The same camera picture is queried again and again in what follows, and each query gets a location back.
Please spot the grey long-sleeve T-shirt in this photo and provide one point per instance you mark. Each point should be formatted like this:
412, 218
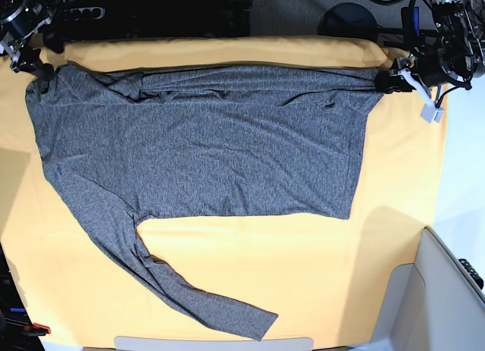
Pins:
241, 140

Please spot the yellow table cloth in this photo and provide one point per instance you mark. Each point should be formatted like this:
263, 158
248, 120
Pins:
325, 278

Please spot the black round chair base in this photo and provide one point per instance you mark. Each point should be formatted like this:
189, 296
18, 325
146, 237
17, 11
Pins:
349, 20

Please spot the white storage bin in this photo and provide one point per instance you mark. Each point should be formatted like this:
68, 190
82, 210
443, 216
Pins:
431, 304

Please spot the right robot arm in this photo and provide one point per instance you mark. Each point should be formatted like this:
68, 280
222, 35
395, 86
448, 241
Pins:
20, 20

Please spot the black power strip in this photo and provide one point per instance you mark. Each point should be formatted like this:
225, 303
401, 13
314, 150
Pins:
78, 14

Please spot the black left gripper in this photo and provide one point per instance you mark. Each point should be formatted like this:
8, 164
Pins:
391, 82

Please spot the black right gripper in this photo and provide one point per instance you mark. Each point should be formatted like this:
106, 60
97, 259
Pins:
26, 59

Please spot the black remote control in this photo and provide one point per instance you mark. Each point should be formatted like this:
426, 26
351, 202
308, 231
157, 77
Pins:
472, 272

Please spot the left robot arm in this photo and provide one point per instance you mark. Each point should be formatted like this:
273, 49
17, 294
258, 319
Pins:
445, 44

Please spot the red black clamp left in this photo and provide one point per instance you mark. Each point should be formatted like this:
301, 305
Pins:
35, 330

